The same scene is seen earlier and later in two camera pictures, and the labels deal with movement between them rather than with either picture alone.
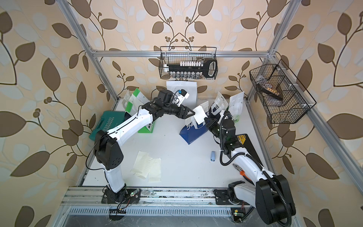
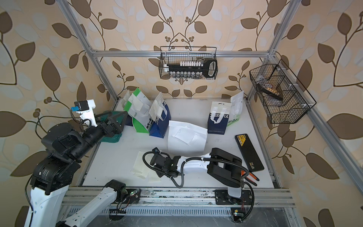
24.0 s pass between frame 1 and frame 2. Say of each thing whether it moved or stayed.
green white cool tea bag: stayed
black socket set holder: stayed
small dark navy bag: moved
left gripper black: moved
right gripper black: moved
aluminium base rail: stayed
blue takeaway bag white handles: moved
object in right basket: stayed
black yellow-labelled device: stayed
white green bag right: stayed
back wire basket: stayed
